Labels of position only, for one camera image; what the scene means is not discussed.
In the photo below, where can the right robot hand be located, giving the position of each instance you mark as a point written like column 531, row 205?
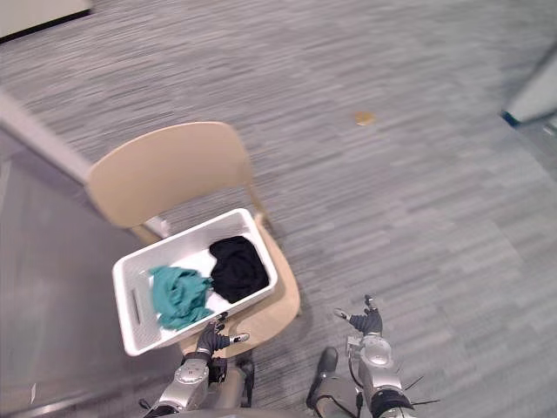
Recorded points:
column 369, row 322

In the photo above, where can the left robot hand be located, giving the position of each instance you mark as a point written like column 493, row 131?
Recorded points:
column 210, row 338

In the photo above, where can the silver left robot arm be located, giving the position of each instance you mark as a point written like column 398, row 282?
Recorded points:
column 187, row 383

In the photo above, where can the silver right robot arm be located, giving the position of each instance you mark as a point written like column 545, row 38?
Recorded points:
column 379, row 374

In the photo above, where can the white plastic laundry basket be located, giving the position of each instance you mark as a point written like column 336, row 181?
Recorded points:
column 191, row 283

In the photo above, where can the teal cloth garment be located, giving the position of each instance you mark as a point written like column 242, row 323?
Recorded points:
column 179, row 296

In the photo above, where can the robot left leg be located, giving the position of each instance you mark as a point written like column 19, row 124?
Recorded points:
column 237, row 385

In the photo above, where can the robot leg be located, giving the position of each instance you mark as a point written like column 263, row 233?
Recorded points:
column 237, row 385
column 328, row 383

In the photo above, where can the robot right leg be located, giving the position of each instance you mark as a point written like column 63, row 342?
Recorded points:
column 328, row 383

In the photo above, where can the black cloth garment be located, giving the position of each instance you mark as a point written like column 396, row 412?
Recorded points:
column 238, row 270

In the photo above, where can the beige wooden chair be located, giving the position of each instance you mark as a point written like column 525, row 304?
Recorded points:
column 174, row 174

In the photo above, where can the grey table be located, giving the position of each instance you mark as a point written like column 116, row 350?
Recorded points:
column 48, row 261

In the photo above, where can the small tan floor marker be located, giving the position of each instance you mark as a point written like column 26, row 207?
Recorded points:
column 364, row 118

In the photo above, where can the grey panel with blue foot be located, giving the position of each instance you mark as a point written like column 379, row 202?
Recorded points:
column 533, row 93

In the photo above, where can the white cabinet with dark base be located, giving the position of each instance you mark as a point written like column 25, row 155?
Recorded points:
column 39, row 15

